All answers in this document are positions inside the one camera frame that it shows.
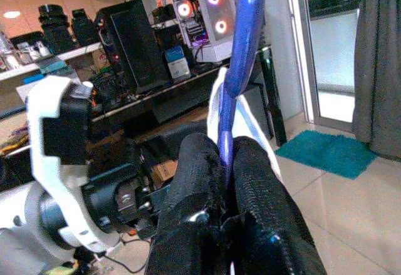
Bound blue cardboard product box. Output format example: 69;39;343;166
164;45;192;84

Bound small brown cardboard box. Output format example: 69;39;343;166
149;158;180;190

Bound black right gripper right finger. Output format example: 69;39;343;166
231;136;327;275

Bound white computer case glowing fans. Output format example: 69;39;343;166
170;0;241;63

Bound black computer tower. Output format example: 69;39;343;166
95;0;172;95

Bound black glossy desk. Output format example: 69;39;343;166
90;44;288;148

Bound small black equipment case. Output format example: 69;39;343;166
71;8;98;48

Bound white framed glass sliding door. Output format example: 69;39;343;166
286;0;361;129

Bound teal shaggy floor mat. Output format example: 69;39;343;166
274;130;379;181

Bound grey curtain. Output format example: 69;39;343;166
351;0;401;160

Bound black stacked equipment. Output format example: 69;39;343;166
38;4;76;55

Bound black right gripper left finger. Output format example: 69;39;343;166
146;132;232;275

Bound periwinkle plastic clothes hanger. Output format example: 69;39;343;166
218;0;269;179

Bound white pinstriped shorts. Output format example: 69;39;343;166
206;66;283;184

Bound long white shelf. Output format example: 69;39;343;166
0;41;104;83

